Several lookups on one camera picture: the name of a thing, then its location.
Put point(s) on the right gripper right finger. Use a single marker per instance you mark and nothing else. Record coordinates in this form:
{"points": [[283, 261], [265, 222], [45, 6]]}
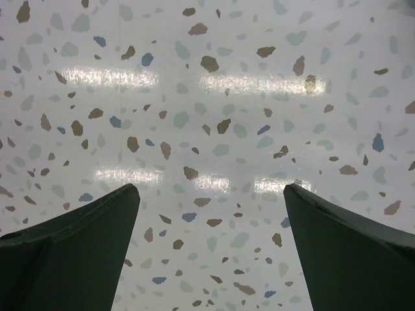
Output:
{"points": [[349, 262]]}

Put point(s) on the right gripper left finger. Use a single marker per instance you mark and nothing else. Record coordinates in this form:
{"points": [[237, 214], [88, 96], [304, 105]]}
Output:
{"points": [[72, 261]]}

